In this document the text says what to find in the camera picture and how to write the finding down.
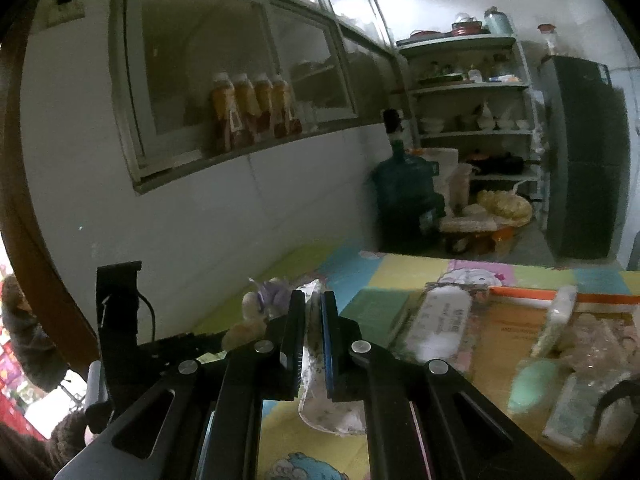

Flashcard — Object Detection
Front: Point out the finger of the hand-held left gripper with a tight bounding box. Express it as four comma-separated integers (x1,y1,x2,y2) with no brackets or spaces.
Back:
187,331,231,361

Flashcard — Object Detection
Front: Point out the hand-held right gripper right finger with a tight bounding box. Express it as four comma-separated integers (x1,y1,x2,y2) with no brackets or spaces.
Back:
321,290,576,480

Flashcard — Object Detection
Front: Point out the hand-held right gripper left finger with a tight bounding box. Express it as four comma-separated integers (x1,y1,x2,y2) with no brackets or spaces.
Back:
52,290,307,480

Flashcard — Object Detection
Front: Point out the clear plastic bundle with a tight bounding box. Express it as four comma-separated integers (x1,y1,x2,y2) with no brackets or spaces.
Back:
222,277,296,351

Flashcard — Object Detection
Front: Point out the crinkled clear plastic packet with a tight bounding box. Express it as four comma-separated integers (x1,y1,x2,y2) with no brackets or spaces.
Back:
297,280,366,436

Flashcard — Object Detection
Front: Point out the shallow cardboard box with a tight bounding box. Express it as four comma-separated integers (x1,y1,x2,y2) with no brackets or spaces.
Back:
470,285,640,461

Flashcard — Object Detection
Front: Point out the mint green round sponge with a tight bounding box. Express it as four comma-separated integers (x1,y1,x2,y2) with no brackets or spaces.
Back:
507,360,561,413

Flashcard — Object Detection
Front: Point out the white green dotted pad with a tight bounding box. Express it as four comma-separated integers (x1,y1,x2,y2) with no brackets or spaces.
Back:
530,285,578,358

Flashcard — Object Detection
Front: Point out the white green wipes packet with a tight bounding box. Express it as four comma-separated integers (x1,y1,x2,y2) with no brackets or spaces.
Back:
542,372,618,448

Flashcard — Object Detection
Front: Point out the pink plastic packet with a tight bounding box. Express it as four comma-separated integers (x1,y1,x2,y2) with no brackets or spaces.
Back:
592,379,640,451

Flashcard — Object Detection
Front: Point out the person's left forearm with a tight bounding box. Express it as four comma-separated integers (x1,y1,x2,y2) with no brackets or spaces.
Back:
0,410,93,480

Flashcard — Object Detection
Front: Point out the mint green box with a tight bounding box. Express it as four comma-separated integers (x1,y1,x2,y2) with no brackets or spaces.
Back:
340,287,416,348

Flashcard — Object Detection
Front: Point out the floral tissue pack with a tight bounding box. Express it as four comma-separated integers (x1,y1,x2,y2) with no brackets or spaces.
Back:
400,282,488,373

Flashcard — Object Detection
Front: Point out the sliding glass window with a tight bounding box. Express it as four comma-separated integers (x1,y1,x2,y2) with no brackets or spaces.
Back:
107,0,401,196

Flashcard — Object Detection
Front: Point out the orange basin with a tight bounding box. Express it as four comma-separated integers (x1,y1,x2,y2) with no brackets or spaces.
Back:
440,225,516,256

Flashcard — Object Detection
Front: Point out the clear plastic jug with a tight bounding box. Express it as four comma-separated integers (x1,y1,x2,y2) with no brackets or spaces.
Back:
447,162,476,211

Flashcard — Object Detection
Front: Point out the white sack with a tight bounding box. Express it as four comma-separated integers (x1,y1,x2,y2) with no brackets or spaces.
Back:
425,147,458,196

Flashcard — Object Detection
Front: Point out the cartoon printed blanket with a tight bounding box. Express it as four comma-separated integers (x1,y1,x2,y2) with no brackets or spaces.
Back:
192,242,640,480

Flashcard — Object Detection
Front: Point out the yellow lumpy bundle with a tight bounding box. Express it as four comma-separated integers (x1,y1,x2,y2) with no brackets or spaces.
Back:
475,189,533,223

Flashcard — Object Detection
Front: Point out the black water pump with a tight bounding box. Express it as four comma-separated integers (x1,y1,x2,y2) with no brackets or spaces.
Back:
382,108,403,148

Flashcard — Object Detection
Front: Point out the row of white bowls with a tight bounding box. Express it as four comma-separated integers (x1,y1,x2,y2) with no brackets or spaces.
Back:
417,102,531,133

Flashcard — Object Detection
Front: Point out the black wok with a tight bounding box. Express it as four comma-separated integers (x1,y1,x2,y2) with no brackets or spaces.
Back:
465,150,541,173

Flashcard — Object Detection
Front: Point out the crumpled clear plastic bag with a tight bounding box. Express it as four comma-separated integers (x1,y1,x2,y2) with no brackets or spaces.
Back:
565,310,640,378

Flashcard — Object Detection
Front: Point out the row of jars and bottles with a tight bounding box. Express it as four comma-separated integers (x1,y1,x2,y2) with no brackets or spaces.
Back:
417,57,521,83

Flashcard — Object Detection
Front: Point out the white shelf rack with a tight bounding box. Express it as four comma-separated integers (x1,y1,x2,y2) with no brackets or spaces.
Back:
395,35,543,201

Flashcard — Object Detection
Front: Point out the dark refrigerator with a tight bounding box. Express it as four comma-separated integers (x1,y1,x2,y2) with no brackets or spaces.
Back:
537,55,631,261

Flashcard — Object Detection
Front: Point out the lidded cooking pot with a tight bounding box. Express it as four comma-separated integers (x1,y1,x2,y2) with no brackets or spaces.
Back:
450,12,485,37

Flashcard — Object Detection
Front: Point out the teal kettle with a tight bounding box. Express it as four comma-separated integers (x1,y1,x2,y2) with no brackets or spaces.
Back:
484,7,515,37

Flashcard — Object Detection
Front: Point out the glass jar with red lid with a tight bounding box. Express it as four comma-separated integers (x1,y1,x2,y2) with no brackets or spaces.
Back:
537,23,558,56

